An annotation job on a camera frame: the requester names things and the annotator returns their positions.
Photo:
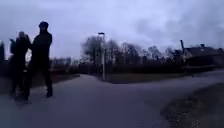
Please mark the row of bare trees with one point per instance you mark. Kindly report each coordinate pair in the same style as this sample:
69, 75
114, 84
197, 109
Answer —
123, 55

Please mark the grass strip behind junction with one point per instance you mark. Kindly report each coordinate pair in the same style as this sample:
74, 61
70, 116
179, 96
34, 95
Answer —
143, 77

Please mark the grey asphalt path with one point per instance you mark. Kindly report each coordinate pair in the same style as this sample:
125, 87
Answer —
100, 103

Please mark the person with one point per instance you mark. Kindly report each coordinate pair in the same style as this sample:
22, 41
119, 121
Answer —
19, 60
40, 56

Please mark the dark house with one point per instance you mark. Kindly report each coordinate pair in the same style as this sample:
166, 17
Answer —
200, 55

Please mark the dark grass verge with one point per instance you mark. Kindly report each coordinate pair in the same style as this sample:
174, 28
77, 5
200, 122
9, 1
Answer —
200, 110

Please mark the pale lamp post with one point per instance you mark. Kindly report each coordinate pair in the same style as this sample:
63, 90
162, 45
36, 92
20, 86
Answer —
102, 56

